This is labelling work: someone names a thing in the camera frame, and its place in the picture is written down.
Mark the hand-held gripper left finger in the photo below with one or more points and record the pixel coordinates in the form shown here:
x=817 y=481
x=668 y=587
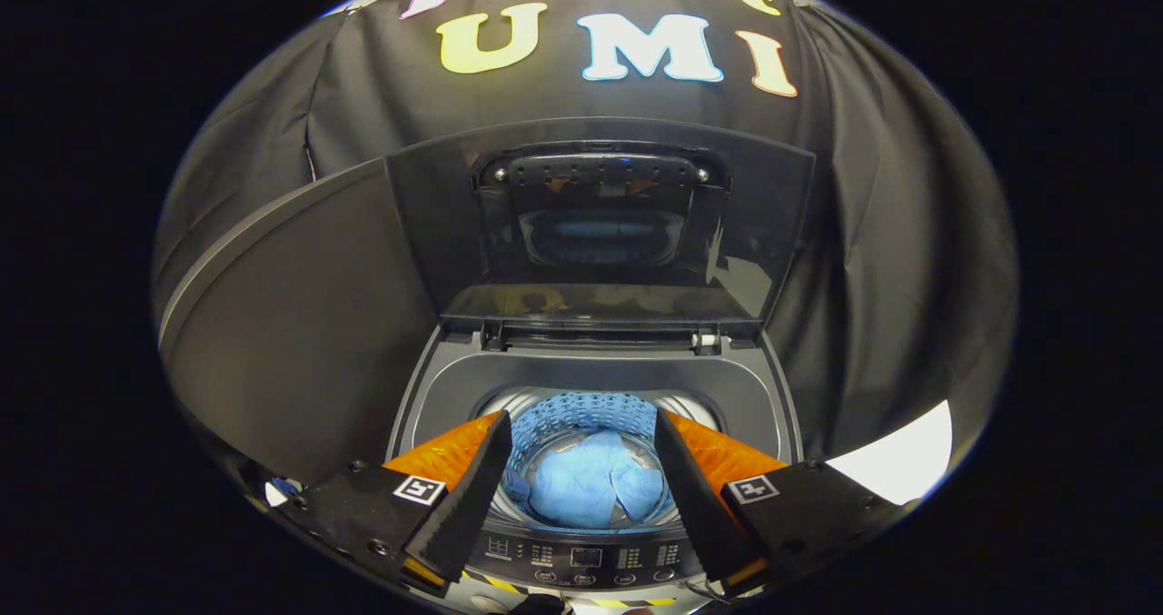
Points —
x=468 y=497

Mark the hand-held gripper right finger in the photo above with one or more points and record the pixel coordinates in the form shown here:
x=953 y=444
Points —
x=695 y=497

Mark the light blue polo shirt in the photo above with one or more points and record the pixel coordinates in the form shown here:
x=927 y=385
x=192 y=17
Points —
x=581 y=483

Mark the dark grey washing machine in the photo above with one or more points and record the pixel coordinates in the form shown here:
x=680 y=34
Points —
x=591 y=371

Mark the glossy black washing machine lid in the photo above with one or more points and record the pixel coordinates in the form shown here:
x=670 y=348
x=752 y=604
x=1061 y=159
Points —
x=436 y=215

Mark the yellow black striped tape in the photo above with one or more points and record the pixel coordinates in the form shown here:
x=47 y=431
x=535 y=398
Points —
x=495 y=583

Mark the white flat panel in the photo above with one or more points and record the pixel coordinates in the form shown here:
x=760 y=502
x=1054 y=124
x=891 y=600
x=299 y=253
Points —
x=895 y=456

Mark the grey cabinet with dark top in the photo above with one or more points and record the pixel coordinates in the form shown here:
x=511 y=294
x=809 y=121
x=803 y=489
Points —
x=300 y=342

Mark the black backdrop cloth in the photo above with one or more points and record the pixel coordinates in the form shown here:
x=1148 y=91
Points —
x=872 y=233

